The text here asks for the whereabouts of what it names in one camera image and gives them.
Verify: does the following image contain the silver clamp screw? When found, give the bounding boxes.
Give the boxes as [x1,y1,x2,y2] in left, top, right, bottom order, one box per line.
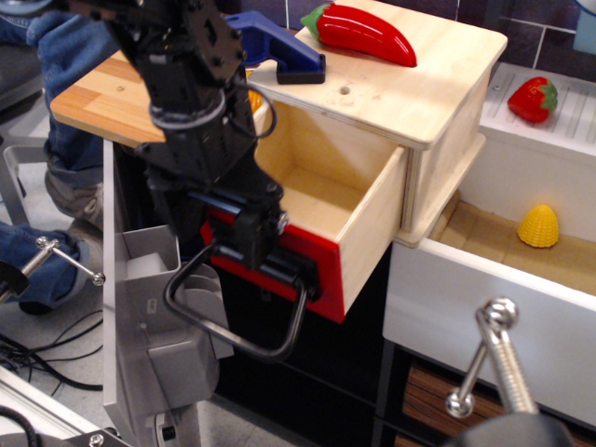
[1,237,106,304]
[445,296,539,418]

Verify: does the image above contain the person in blue jeans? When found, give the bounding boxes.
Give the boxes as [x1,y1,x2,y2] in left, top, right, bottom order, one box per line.
[1,11,117,315]

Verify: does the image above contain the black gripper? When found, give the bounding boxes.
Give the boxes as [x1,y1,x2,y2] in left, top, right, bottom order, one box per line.
[135,88,285,270]

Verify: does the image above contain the grey sneaker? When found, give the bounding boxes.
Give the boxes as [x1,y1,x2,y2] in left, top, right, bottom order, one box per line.
[45,171,103,231]

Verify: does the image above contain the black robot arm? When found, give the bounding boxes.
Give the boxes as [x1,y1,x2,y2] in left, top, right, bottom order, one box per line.
[57,1,282,269]

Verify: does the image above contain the light wooden box housing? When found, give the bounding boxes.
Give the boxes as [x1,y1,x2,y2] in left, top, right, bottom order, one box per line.
[251,1,507,247]

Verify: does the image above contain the grey metal table leg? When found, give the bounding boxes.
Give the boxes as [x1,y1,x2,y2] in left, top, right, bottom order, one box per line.
[103,142,234,446]

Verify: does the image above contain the yellow corn toy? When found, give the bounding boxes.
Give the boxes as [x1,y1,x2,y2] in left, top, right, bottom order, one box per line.
[517,204,560,249]

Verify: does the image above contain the white toy sink unit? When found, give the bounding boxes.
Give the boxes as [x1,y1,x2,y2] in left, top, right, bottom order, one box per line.
[384,63,595,425]

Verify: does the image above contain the wooden drawer with red front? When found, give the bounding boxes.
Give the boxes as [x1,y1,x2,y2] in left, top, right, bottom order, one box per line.
[163,100,410,363]

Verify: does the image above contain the near silver clamp screw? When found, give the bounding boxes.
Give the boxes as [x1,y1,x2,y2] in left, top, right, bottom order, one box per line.
[445,296,539,418]

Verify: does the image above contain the red chili pepper toy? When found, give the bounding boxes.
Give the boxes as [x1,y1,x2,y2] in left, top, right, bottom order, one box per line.
[300,2,417,68]

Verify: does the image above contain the left silver clamp screw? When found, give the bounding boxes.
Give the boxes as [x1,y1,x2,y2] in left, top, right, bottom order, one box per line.
[1,237,106,304]

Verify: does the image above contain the red strawberry toy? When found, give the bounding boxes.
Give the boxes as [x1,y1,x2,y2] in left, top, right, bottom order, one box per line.
[508,76,558,123]

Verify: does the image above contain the orange toy in bowl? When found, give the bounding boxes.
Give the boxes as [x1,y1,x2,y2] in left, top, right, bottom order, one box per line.
[248,89,264,114]

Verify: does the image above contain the blue quick-grip bar clamp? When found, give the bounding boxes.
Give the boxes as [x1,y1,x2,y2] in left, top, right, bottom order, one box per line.
[225,11,326,85]

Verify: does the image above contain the black floor cables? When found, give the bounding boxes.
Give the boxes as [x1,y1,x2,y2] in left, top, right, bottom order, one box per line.
[0,309,104,397]

